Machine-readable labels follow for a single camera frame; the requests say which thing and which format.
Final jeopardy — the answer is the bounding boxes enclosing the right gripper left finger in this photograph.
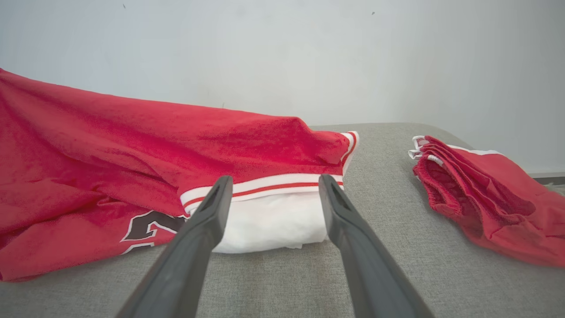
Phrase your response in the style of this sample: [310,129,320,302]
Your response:
[116,175,234,318]

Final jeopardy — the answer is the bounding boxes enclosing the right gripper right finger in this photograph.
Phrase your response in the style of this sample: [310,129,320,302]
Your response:
[319,174,435,318]

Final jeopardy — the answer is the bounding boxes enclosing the red white basketball jersey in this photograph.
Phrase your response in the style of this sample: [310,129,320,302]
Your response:
[0,68,360,282]

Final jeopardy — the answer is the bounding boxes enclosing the red white shorts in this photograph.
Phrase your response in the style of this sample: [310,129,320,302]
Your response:
[408,135,565,268]

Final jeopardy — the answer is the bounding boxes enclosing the white and black baseboard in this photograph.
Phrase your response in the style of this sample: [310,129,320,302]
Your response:
[530,171,565,186]

